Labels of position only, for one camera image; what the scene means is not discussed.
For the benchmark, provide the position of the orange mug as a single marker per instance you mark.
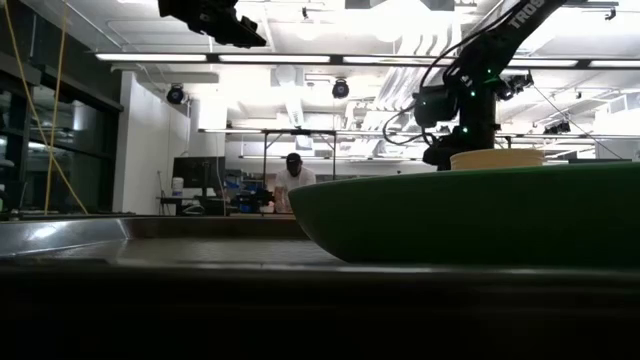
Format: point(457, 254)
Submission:
point(495, 159)

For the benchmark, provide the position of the green plate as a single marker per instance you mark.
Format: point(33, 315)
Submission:
point(450, 215)

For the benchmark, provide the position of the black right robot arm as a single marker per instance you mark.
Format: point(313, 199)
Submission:
point(480, 60)

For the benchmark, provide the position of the black background robot arm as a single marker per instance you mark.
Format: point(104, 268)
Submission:
point(255, 200)

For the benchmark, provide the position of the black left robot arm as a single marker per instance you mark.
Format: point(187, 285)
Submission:
point(180, 7)

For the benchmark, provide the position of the long ceiling light strip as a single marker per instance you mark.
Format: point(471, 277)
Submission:
point(275, 58)

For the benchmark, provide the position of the black ceiling track light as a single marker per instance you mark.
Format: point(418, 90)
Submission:
point(557, 127)

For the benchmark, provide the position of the person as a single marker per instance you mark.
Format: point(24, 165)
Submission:
point(295, 182)

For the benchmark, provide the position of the black computer monitor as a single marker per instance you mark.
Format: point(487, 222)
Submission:
point(197, 172)

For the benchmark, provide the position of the white bucket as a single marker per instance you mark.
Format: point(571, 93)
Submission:
point(177, 187)

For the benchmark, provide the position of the background work table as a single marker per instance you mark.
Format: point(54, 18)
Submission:
point(200, 200)

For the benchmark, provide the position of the round black ceiling camera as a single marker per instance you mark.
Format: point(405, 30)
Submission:
point(340, 89)
point(176, 95)

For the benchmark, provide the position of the black ceiling camera cluster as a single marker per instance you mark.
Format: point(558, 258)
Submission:
point(515, 85)

